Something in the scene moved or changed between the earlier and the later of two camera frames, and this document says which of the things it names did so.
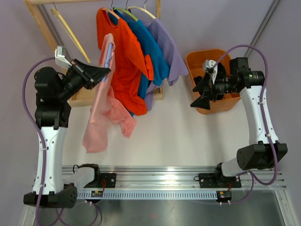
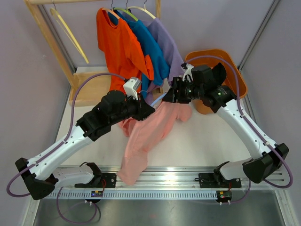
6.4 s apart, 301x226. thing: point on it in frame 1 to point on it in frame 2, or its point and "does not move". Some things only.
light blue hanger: [109, 51] to [158, 98]
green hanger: [126, 11] does not move
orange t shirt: [129, 62] does not move
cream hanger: [144, 10] does not move
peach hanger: [111, 11] does not move
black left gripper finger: [94, 73] to [146, 109]
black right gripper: [201, 103] to [172, 96]
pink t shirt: [105, 109] to [144, 134]
